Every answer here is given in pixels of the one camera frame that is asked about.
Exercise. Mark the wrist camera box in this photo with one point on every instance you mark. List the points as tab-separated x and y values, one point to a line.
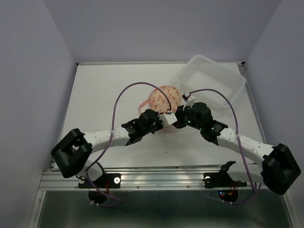
167	119
189	100

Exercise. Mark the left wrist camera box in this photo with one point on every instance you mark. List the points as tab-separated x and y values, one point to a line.
167	119

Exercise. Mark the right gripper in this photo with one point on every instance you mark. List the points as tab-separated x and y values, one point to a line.
179	114

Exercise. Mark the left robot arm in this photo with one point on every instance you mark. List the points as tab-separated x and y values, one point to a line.
72	153

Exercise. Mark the aluminium mounting rail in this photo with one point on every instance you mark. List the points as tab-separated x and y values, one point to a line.
139	179

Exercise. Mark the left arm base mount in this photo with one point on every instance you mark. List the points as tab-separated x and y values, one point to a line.
99	190

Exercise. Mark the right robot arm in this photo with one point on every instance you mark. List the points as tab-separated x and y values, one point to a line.
273	166

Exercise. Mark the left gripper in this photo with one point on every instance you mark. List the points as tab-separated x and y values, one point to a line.
160	125

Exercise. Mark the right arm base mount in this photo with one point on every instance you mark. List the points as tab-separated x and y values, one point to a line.
221	179

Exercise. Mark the white plastic basket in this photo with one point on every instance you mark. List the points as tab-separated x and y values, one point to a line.
203	73

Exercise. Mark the floral mesh laundry bag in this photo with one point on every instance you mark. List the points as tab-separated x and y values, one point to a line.
165	102

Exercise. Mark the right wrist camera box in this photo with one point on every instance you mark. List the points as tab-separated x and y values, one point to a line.
189	100

